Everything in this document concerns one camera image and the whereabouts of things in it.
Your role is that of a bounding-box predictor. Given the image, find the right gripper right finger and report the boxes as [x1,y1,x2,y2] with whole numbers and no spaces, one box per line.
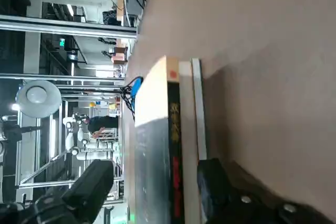
[196,157,336,224]

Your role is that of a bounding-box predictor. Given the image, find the aluminium frame post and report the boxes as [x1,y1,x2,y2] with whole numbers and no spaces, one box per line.
[0,73,126,82]
[0,15,138,39]

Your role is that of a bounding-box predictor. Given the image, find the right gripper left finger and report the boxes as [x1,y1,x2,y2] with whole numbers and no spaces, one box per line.
[0,159,115,224]

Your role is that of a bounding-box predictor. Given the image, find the black covered book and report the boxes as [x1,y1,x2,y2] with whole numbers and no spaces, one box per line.
[134,55,184,224]

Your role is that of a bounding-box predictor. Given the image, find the person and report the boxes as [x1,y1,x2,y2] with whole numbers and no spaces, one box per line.
[86,115,119,141]

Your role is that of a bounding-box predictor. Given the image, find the blue desk lamp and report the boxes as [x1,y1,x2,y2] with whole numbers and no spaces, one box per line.
[15,76,144,119]

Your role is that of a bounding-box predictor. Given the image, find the white book blue print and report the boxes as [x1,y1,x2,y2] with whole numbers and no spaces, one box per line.
[179,60,200,224]

